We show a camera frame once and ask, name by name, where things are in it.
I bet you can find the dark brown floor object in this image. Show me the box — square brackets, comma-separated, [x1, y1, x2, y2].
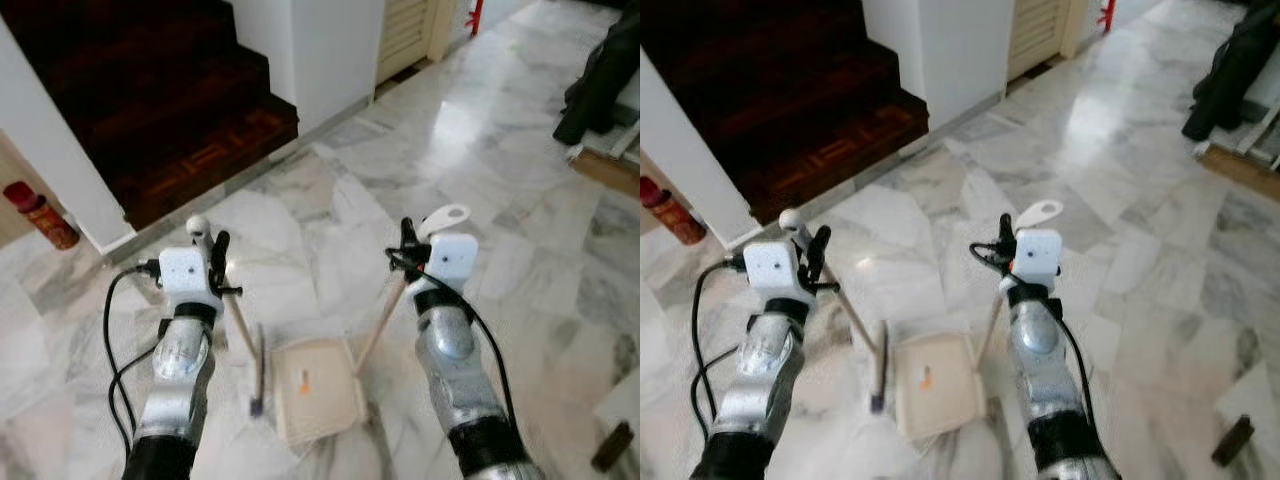
[1211, 414, 1257, 469]
[589, 419, 634, 474]

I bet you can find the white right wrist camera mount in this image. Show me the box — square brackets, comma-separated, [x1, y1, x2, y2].
[424, 234, 479, 292]
[1011, 229, 1064, 285]

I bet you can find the brown wooden plank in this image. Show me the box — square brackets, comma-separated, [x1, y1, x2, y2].
[1199, 139, 1280, 202]
[569, 147, 641, 199]

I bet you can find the dark wooden staircase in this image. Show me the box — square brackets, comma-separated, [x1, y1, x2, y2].
[0, 0, 300, 232]
[640, 0, 932, 224]

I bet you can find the beige dustpan with white handle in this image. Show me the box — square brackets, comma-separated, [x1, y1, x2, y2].
[269, 203, 472, 447]
[892, 199, 1065, 442]

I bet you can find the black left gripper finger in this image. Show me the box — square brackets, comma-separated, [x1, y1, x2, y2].
[207, 231, 232, 287]
[805, 224, 832, 283]

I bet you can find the brown can with red cap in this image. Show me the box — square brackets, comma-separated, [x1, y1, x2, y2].
[640, 176, 707, 247]
[2, 181, 82, 252]

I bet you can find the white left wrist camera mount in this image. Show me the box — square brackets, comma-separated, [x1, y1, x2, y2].
[157, 246, 224, 310]
[744, 239, 814, 302]

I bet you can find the cream louvered door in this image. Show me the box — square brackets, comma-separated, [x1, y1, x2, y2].
[1004, 0, 1092, 82]
[374, 0, 460, 87]

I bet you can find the white low shelf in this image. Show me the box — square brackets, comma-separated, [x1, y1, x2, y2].
[580, 98, 641, 163]
[1204, 88, 1280, 167]

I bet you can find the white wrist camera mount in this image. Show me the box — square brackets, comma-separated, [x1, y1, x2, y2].
[424, 234, 479, 292]
[157, 246, 224, 310]
[1011, 229, 1064, 285]
[744, 239, 814, 302]

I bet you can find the long black bag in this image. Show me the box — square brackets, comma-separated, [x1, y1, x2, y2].
[552, 8, 641, 147]
[1181, 4, 1280, 142]

